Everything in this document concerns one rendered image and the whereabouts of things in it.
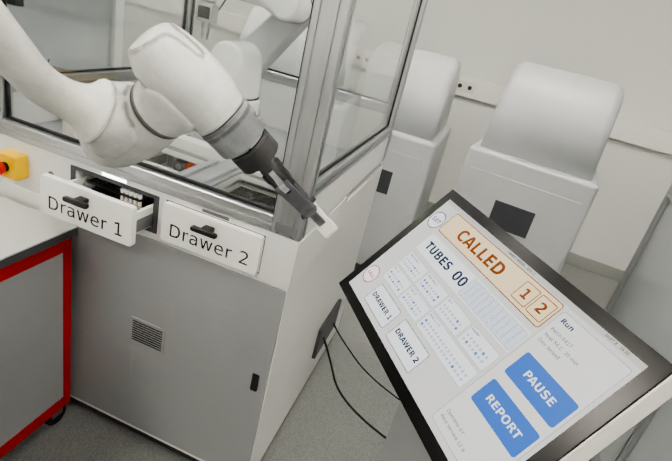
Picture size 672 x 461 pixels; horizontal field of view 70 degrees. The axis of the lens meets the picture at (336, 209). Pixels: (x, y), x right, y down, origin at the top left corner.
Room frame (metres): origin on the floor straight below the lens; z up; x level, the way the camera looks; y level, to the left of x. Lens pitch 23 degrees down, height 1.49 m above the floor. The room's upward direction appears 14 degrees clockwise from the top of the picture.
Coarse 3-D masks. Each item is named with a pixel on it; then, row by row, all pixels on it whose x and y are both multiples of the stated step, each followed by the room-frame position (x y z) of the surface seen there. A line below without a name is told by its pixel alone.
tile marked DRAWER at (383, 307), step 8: (376, 288) 0.81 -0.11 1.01; (384, 288) 0.80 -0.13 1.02; (368, 296) 0.80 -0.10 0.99; (376, 296) 0.79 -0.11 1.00; (384, 296) 0.78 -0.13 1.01; (368, 304) 0.78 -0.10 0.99; (376, 304) 0.77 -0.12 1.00; (384, 304) 0.76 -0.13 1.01; (392, 304) 0.75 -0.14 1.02; (376, 312) 0.76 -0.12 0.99; (384, 312) 0.75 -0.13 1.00; (392, 312) 0.74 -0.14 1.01; (400, 312) 0.73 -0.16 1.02; (376, 320) 0.74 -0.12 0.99; (384, 320) 0.73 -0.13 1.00; (392, 320) 0.72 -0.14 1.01
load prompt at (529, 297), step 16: (448, 224) 0.87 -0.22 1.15; (464, 224) 0.84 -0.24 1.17; (448, 240) 0.83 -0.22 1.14; (464, 240) 0.81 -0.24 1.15; (480, 240) 0.79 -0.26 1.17; (464, 256) 0.77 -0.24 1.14; (480, 256) 0.76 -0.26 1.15; (496, 256) 0.74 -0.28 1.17; (480, 272) 0.73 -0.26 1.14; (496, 272) 0.71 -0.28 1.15; (512, 272) 0.70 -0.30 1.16; (496, 288) 0.68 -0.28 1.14; (512, 288) 0.67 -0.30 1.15; (528, 288) 0.66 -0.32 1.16; (544, 288) 0.64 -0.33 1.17; (512, 304) 0.64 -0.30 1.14; (528, 304) 0.63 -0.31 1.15; (544, 304) 0.62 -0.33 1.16; (560, 304) 0.61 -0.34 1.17; (528, 320) 0.61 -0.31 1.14; (544, 320) 0.60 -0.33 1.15
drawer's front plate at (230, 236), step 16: (176, 208) 1.11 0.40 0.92; (176, 224) 1.11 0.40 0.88; (192, 224) 1.09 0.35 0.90; (208, 224) 1.08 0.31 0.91; (224, 224) 1.08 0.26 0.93; (176, 240) 1.10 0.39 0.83; (192, 240) 1.09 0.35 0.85; (208, 240) 1.08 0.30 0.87; (224, 240) 1.07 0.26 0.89; (240, 240) 1.06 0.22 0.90; (256, 240) 1.05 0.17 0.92; (208, 256) 1.08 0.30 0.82; (224, 256) 1.07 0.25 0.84; (240, 256) 1.06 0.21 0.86; (256, 256) 1.05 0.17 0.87; (256, 272) 1.05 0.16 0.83
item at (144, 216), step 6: (72, 180) 1.18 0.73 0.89; (78, 180) 1.19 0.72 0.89; (84, 180) 1.22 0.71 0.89; (84, 186) 1.22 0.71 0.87; (90, 186) 1.24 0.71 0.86; (150, 204) 1.15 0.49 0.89; (138, 210) 1.10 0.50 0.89; (144, 210) 1.11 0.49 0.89; (150, 210) 1.14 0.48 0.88; (138, 216) 1.09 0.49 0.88; (144, 216) 1.12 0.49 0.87; (150, 216) 1.14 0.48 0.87; (138, 222) 1.09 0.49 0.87; (144, 222) 1.11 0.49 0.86; (150, 222) 1.14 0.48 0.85; (138, 228) 1.09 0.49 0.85; (144, 228) 1.11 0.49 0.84
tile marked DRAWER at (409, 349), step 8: (400, 328) 0.70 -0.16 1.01; (408, 328) 0.69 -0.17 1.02; (392, 336) 0.69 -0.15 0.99; (400, 336) 0.68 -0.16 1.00; (408, 336) 0.68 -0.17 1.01; (416, 336) 0.67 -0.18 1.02; (392, 344) 0.68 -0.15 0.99; (400, 344) 0.67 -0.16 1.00; (408, 344) 0.66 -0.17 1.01; (416, 344) 0.66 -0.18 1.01; (400, 352) 0.66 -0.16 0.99; (408, 352) 0.65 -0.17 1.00; (416, 352) 0.64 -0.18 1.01; (424, 352) 0.64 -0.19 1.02; (400, 360) 0.64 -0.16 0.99; (408, 360) 0.64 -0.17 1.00; (416, 360) 0.63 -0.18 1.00; (424, 360) 0.62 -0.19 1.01; (408, 368) 0.62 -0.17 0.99
